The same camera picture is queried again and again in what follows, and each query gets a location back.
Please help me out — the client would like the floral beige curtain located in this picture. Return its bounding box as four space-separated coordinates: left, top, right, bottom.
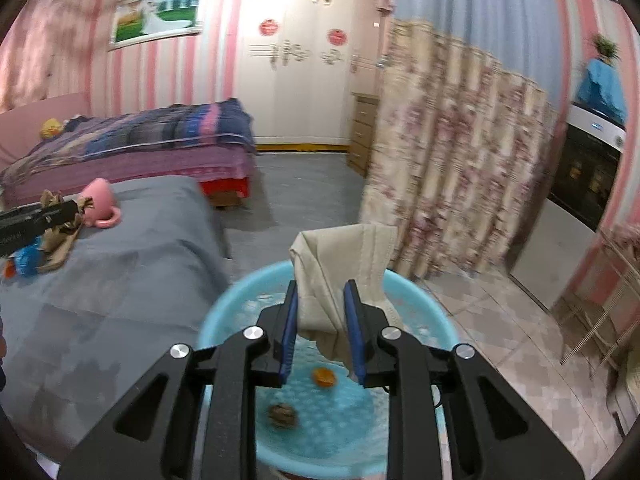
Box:
359 19 562 282

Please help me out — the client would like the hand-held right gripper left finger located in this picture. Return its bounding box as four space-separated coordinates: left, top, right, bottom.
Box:
57 280 301 480

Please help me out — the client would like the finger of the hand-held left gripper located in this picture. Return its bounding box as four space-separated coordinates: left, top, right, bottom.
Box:
42 199 83 233

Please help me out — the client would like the pink headboard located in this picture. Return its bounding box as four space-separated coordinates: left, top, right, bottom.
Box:
0 91 93 171

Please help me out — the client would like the small blue wrapper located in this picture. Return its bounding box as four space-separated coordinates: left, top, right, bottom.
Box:
14 247 44 279

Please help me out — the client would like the pale blue sheer curtain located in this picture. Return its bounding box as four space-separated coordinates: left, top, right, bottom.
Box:
390 0 567 111

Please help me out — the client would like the white cabinet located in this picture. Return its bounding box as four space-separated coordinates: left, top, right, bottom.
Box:
506 195 602 312

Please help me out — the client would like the purple bed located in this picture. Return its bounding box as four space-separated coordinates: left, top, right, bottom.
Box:
0 100 258 211

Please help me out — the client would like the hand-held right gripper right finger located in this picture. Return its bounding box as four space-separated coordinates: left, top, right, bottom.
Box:
342 279 586 480

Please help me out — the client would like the small green plant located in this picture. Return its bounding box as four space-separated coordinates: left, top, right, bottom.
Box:
592 32 621 62

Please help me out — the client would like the black and white appliance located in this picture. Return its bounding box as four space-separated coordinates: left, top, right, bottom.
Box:
547 101 629 233

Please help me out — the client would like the plaid purple blue blanket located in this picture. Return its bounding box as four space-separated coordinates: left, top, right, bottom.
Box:
62 99 257 157

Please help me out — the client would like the pink patterned curtain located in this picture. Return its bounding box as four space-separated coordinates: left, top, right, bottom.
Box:
0 0 101 113

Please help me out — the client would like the white wardrobe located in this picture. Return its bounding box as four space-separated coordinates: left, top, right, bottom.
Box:
234 0 387 144

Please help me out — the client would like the pink pig-shaped cup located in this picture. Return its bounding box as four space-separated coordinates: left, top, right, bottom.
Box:
80 177 122 228

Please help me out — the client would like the wooden desk with drawers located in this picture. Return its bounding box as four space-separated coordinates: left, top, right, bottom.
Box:
348 92 381 177

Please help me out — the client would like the beige cloth face mask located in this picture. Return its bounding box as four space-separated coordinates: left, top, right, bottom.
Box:
289 224 401 366

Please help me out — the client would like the metal wire rack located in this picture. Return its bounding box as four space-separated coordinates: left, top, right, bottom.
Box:
559 224 640 376

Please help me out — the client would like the light blue plastic basin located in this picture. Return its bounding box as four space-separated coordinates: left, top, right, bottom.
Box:
198 260 458 471

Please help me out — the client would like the blue cloth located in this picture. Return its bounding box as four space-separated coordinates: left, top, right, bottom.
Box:
574 57 629 125

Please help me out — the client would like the framed wall picture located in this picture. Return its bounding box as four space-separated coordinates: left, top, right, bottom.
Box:
107 0 209 51

